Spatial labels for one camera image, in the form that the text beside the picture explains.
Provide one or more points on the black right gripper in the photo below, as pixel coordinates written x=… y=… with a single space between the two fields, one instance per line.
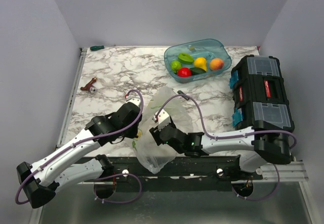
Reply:
x=156 y=133

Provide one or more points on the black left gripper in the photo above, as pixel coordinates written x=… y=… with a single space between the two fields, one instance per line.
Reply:
x=134 y=134

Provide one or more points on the clear plastic bag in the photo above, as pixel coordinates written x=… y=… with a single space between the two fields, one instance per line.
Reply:
x=149 y=154

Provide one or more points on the red fake fruit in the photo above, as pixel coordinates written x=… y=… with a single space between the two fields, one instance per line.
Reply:
x=184 y=72

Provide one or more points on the dark green fake avocado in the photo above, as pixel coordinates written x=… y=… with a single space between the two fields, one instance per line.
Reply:
x=196 y=70

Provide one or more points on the green fake fruit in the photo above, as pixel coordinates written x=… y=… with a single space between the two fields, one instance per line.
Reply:
x=175 y=66

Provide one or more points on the yellow fake fruit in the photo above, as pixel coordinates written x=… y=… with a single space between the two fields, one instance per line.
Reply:
x=201 y=62

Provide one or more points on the green fake starfruit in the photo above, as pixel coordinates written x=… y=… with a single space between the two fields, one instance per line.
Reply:
x=185 y=58

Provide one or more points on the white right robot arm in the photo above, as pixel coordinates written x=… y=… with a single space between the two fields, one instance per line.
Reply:
x=262 y=143

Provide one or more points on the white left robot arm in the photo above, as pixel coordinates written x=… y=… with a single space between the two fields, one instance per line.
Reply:
x=42 y=180

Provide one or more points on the orange fake peach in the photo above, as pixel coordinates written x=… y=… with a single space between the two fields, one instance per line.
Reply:
x=216 y=64

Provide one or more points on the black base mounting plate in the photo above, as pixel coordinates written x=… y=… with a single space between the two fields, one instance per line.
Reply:
x=179 y=165

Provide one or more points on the brown metal-tipped tool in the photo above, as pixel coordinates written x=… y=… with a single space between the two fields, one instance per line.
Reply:
x=89 y=87

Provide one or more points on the teal plastic tray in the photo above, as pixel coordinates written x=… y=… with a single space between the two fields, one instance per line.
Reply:
x=207 y=48

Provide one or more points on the black tool box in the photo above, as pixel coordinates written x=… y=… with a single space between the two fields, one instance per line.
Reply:
x=259 y=95

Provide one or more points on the aluminium side rail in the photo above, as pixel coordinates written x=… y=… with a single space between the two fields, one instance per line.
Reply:
x=68 y=112

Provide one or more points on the green handled screwdriver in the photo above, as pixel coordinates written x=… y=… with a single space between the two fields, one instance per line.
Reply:
x=101 y=47

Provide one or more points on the aluminium front rail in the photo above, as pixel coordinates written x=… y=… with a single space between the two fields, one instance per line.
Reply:
x=283 y=170

